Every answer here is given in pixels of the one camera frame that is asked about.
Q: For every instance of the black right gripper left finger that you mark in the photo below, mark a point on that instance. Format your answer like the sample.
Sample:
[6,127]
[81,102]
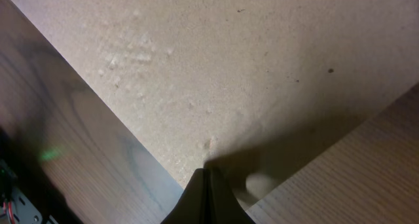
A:
[191,206]

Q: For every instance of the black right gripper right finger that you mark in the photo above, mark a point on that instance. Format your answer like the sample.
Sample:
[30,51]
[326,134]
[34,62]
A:
[221,206]

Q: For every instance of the cardboard box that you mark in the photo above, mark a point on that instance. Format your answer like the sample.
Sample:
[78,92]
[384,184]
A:
[192,79]

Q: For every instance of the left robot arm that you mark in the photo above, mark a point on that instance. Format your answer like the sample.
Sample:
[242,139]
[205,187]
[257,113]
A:
[27,194]

